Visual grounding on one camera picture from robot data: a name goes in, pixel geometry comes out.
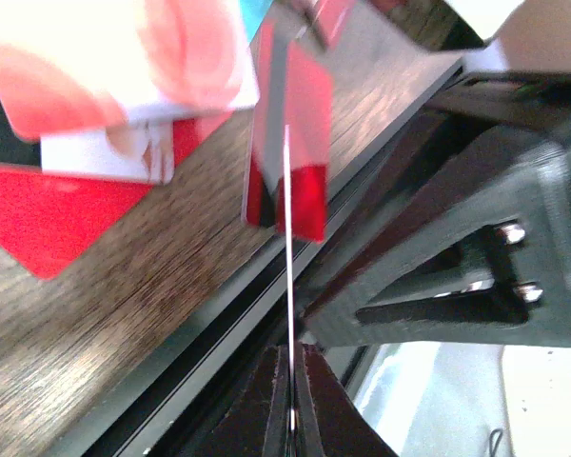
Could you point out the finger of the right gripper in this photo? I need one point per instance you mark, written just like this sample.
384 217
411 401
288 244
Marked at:
461 239

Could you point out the red striped card bottom right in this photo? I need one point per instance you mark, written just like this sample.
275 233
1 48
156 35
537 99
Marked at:
50 215

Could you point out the white card red circle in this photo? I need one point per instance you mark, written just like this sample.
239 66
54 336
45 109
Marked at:
95 88

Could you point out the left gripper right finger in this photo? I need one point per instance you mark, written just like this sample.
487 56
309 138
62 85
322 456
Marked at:
328 424

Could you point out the beige leather card holder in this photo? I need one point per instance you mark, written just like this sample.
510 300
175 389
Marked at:
289 283

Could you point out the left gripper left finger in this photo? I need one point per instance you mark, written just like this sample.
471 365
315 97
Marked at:
257 422

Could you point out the red card black stripe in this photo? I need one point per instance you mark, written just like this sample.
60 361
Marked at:
295 90

